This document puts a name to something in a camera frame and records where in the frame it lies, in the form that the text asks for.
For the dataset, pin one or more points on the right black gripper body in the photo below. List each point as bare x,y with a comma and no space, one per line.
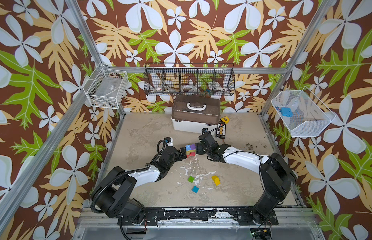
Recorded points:
201,147

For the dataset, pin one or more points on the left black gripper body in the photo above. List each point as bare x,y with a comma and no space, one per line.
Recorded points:
178,157

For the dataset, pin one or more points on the red wood block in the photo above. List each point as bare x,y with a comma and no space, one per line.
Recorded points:
192,154

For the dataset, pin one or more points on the yellow wood block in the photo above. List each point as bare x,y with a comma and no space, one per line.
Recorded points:
216,180

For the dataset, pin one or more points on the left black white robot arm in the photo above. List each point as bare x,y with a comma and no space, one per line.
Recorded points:
112,195

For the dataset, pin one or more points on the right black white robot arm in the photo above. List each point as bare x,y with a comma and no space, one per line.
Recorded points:
275,174

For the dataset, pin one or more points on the black battery pack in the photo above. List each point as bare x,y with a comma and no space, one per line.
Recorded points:
221,131

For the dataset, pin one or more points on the green wood cube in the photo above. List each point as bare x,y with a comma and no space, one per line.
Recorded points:
191,179

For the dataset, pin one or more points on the yellow connector plug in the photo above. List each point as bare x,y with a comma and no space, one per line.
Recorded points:
225,119

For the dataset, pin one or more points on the brown lid storage box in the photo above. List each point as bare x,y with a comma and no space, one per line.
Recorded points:
193,113

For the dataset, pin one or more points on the teal wood cube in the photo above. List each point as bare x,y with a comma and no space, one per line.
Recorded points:
195,189

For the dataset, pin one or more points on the blue object in basket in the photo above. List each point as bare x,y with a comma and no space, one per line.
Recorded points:
286,112

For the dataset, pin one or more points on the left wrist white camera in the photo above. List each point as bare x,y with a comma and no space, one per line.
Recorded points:
169,141

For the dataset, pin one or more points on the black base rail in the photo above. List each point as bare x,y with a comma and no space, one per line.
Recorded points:
240,215

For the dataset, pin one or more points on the black wire basket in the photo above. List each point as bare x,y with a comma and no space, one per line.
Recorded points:
201,79

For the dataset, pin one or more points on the white wire basket left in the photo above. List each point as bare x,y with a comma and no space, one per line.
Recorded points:
105,87

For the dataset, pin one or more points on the white wire basket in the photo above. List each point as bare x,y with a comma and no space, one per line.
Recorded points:
310,115
105,87

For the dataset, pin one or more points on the white wire basket right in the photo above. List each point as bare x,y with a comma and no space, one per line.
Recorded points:
310,115

